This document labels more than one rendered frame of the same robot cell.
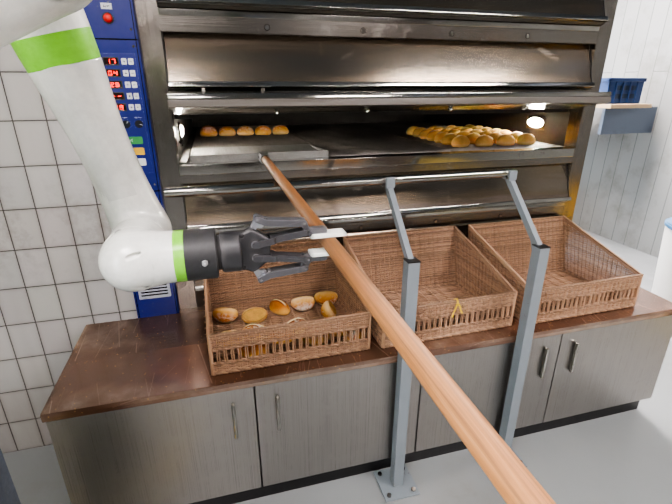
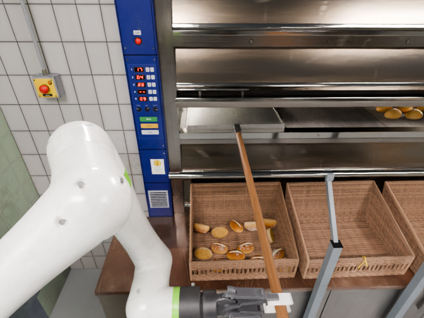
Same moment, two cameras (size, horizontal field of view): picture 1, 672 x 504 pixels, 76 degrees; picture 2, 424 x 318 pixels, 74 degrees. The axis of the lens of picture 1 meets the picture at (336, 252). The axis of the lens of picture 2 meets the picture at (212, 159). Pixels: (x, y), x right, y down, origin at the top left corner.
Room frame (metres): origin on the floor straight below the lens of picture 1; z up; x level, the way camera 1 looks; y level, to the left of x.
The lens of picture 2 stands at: (0.34, 0.09, 1.91)
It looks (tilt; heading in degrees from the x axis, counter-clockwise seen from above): 34 degrees down; 14
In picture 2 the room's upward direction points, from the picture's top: straight up
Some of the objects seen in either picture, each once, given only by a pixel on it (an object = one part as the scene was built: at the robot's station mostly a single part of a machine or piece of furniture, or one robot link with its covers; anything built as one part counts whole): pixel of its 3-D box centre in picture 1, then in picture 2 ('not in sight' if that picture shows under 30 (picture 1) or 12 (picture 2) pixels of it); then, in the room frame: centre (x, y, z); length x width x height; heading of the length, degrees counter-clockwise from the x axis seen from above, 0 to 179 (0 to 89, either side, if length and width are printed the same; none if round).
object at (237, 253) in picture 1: (245, 249); (219, 304); (0.74, 0.17, 1.18); 0.09 x 0.07 x 0.08; 106
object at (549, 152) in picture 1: (397, 159); (337, 132); (1.89, -0.27, 1.16); 1.80 x 0.06 x 0.04; 105
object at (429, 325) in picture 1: (423, 278); (341, 225); (1.61, -0.36, 0.72); 0.56 x 0.49 x 0.28; 107
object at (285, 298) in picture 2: (326, 233); (278, 299); (0.78, 0.02, 1.20); 0.07 x 0.03 x 0.01; 106
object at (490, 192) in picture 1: (398, 192); (333, 155); (1.86, -0.27, 1.02); 1.79 x 0.11 x 0.19; 105
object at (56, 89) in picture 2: not in sight; (48, 85); (1.42, 1.16, 1.46); 0.10 x 0.07 x 0.10; 105
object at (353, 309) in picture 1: (281, 296); (238, 227); (1.45, 0.21, 0.72); 0.56 x 0.49 x 0.28; 106
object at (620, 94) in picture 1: (600, 90); not in sight; (4.05, -2.33, 1.41); 0.51 x 0.38 x 0.20; 16
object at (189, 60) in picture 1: (405, 64); (359, 65); (1.86, -0.27, 1.54); 1.79 x 0.11 x 0.19; 105
